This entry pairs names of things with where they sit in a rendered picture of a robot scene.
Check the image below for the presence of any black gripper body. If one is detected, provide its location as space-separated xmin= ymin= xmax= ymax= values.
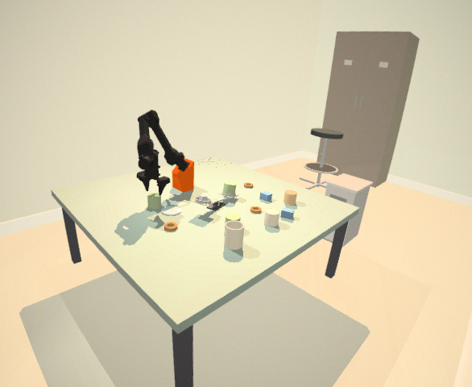
xmin=136 ymin=164 xmax=171 ymax=185

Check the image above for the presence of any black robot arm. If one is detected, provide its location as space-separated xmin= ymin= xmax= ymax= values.
xmin=137 ymin=110 xmax=190 ymax=182

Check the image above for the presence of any light blue block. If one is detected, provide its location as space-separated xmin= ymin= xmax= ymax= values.
xmin=280 ymin=207 xmax=295 ymax=220
xmin=259 ymin=191 xmax=272 ymax=202

